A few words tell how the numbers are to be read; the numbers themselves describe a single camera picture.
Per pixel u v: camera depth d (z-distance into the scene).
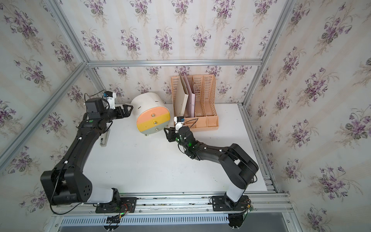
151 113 0.86
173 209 0.73
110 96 0.69
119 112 0.71
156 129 0.98
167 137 0.78
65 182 0.40
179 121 0.74
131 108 0.78
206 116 1.01
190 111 0.97
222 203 0.73
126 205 0.73
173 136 0.75
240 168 0.46
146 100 0.94
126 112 0.72
